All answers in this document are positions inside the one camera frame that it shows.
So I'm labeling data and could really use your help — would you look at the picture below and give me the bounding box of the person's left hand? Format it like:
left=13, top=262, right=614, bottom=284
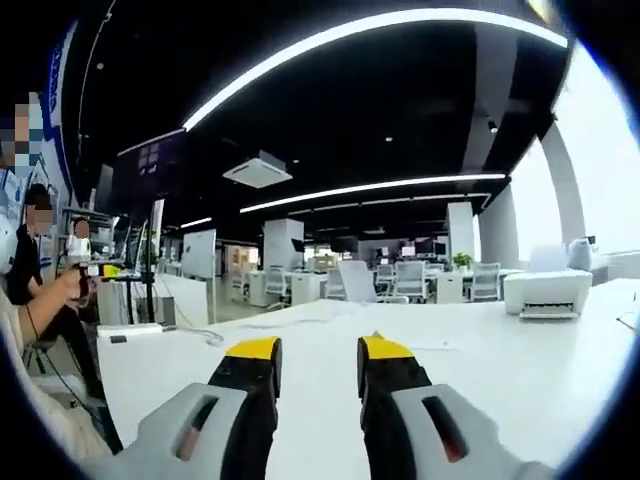
left=55, top=271, right=89, bottom=306

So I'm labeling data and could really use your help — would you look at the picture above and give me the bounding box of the row of mesh office chairs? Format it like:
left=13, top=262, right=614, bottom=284
left=229, top=259, right=503, bottom=307

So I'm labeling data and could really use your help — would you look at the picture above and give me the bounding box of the black tripod stand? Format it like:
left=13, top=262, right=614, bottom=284
left=119, top=198, right=157, bottom=327

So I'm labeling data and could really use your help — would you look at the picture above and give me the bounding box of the large dark wall monitor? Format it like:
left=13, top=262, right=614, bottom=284
left=115, top=128, right=188, bottom=202

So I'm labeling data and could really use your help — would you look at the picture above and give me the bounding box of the white round appliance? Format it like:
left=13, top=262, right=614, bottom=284
left=566, top=236, right=602, bottom=274

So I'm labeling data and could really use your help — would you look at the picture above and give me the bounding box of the person's cream sweater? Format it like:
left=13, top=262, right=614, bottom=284
left=0, top=287, right=114, bottom=462

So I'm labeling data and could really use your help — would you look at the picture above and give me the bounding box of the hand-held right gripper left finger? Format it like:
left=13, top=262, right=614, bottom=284
left=89, top=335, right=284, bottom=480

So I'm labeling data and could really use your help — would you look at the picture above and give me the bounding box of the white printer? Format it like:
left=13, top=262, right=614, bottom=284
left=501, top=268, right=595, bottom=322

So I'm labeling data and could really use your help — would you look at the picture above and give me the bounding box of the white power strip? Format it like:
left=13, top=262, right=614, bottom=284
left=96, top=323, right=166, bottom=337

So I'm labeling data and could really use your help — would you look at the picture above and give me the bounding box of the curved ceiling light strip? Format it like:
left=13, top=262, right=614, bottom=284
left=181, top=8, right=570, bottom=133

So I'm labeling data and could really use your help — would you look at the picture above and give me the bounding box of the white standing whiteboard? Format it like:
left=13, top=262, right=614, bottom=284
left=181, top=229, right=218, bottom=281

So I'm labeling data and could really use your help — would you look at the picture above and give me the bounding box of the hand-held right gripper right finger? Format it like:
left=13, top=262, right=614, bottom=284
left=355, top=331, right=560, bottom=480

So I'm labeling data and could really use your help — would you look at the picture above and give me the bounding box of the white high-back chair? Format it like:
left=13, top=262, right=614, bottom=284
left=338, top=260, right=409, bottom=305

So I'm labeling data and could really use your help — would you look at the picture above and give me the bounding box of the blue and white wall poster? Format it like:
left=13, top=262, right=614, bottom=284
left=0, top=29, right=76, bottom=236

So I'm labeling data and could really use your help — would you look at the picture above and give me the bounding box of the straight ceiling light strip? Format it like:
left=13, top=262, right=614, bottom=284
left=239, top=172, right=507, bottom=214

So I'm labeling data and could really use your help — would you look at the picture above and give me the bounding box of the long grey table frame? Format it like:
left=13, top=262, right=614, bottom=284
left=97, top=277, right=640, bottom=480

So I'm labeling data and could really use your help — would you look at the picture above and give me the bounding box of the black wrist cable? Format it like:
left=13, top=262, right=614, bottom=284
left=24, top=304, right=101, bottom=416

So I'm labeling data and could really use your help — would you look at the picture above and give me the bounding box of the grey equipment shelf rack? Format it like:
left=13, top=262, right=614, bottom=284
left=54, top=209, right=122, bottom=262

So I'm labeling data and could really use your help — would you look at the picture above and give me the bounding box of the ceiling air conditioner unit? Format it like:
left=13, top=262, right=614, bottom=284
left=221, top=158, right=294, bottom=190

